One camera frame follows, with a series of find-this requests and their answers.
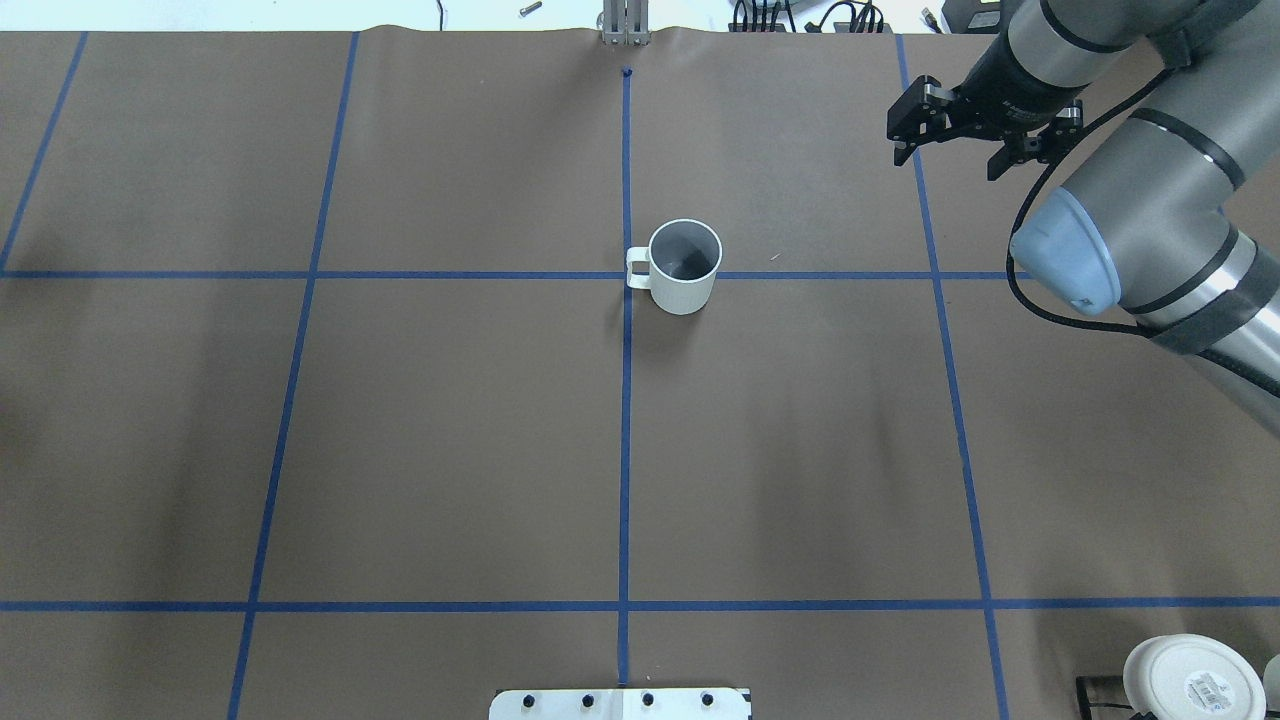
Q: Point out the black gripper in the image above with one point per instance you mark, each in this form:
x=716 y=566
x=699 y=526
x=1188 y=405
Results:
x=1006 y=93

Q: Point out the pale green ceramic mug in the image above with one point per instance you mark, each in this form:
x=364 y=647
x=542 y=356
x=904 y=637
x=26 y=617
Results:
x=678 y=267

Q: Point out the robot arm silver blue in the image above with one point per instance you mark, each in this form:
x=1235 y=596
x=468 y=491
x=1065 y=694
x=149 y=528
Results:
x=1135 y=241

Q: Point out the white mounting plate with bolts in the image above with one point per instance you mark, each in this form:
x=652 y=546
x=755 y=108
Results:
x=623 y=703

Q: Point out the aluminium frame post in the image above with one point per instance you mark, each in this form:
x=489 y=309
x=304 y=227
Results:
x=625 y=23

